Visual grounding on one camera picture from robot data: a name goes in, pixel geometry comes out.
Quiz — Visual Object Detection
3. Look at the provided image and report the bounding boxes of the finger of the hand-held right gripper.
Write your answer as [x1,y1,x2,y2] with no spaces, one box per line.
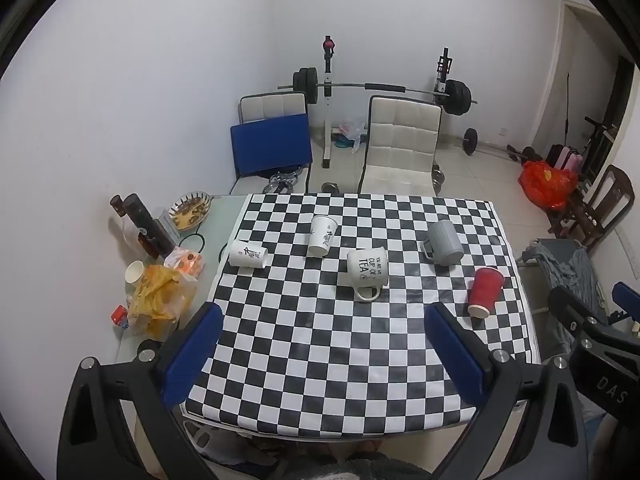
[606,282,640,327]
[547,287,602,345]

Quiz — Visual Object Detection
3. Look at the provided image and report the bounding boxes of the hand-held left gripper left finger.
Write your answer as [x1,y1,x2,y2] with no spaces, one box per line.
[57,302,224,480]

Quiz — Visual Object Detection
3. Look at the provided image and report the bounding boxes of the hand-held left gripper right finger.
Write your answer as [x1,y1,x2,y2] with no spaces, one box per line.
[424,302,587,480]

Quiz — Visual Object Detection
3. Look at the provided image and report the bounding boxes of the red paper cup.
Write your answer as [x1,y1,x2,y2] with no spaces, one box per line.
[467,266,506,319]

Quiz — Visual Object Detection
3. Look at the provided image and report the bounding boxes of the white printed paper cup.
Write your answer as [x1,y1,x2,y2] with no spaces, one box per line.
[307,214,339,258]
[229,239,269,269]

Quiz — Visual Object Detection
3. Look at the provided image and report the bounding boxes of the grey cloth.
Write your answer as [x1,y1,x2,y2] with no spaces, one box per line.
[522,239,609,357]

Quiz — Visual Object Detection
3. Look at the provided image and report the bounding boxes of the yellow plastic bag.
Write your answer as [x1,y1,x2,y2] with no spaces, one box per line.
[127,264,199,342]

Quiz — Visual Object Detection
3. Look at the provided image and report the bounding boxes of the red drink can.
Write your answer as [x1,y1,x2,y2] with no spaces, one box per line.
[110,304,132,332]

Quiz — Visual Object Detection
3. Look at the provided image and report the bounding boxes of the orange snack packet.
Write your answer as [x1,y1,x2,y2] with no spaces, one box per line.
[163,247,206,279]

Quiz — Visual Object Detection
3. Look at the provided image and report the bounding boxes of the dark wooden chair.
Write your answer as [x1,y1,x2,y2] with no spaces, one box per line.
[546,163,634,254]

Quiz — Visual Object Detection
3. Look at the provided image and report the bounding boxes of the grey ribbed mug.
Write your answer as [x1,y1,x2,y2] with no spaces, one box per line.
[418,219,466,265]

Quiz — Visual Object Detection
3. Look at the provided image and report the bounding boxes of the black white checkered tablecloth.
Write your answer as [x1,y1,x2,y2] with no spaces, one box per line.
[182,192,542,436]

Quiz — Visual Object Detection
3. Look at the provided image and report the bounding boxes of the white mug with black print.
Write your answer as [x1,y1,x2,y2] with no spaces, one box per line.
[346,246,390,303]

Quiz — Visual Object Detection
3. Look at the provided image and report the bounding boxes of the red plastic bag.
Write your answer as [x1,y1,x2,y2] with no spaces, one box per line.
[517,159,579,211]

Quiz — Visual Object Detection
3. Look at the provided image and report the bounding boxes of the tall dark bottle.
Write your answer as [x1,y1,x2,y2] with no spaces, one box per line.
[122,193,172,259]

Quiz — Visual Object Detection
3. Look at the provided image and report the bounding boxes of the glass bowl with snacks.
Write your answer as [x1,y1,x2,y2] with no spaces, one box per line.
[168,190,212,232]

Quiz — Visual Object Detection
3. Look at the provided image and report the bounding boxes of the pink suitcase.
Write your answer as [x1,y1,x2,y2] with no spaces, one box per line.
[556,145,584,174]

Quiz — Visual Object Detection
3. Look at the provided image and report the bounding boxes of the chrome weight plates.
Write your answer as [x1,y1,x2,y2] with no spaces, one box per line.
[262,169,304,195]

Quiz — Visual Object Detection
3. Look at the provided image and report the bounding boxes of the thin broom stick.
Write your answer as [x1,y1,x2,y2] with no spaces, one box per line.
[563,72,572,149]

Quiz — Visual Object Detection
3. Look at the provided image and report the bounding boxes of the white padded chair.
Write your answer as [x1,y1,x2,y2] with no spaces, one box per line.
[357,94,444,196]
[229,91,314,196]

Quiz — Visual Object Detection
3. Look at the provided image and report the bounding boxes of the blue cushion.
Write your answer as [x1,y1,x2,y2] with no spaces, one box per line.
[229,113,314,180]

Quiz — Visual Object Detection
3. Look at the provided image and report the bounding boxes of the barbell with black plates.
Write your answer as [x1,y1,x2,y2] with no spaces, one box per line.
[277,67,478,117]

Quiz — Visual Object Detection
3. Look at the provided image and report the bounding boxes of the clear plastic bag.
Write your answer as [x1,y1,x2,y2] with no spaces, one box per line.
[337,115,369,154]

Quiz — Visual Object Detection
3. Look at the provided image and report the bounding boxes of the black barbell rack post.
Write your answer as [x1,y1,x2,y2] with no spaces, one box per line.
[432,47,454,107]

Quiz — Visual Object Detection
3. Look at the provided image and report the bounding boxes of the white barbell rack post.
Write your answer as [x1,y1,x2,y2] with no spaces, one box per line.
[319,35,342,169]

